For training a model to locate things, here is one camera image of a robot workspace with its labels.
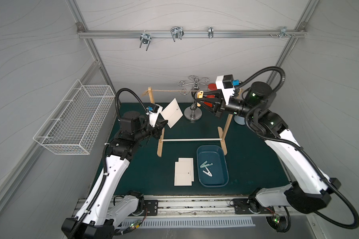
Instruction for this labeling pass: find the white postcard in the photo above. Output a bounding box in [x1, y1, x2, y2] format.
[174, 162, 192, 186]
[179, 157, 194, 182]
[161, 98, 183, 128]

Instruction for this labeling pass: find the wooden clothespin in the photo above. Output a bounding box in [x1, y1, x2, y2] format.
[196, 91, 203, 107]

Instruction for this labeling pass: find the mint green clothespin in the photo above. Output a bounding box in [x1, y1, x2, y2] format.
[200, 161, 213, 168]

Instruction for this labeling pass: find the white clothespin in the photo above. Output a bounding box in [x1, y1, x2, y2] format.
[203, 167, 212, 177]

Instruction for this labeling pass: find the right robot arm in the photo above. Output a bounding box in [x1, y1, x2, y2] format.
[192, 66, 359, 230]

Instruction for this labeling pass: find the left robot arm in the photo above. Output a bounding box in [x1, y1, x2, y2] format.
[61, 88, 168, 239]

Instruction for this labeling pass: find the red plastic goblet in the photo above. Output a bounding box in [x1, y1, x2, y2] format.
[203, 83, 217, 107]

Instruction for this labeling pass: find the light blue mug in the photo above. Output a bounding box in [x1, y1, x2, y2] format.
[234, 116, 245, 125]

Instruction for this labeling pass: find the chrome glass holder stand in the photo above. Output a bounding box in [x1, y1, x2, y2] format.
[178, 75, 210, 122]

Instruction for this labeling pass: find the teal plastic tray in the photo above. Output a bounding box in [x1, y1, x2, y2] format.
[196, 145, 229, 188]

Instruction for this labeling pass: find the metal clamp hook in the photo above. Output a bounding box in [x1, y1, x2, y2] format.
[208, 26, 214, 39]
[139, 33, 152, 51]
[170, 26, 184, 42]
[269, 26, 296, 39]

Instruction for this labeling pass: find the aluminium crossbar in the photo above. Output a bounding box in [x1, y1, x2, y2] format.
[78, 29, 308, 39]

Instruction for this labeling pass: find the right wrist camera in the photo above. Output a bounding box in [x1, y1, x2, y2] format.
[215, 75, 239, 105]

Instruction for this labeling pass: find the wooden drying rack frame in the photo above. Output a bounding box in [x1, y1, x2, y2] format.
[143, 87, 234, 157]

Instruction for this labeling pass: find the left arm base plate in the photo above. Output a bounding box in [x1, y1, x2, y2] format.
[131, 200, 159, 216]

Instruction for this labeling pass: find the white wire basket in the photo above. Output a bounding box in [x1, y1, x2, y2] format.
[33, 80, 115, 155]

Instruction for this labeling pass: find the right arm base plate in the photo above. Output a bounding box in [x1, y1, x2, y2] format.
[231, 199, 257, 215]

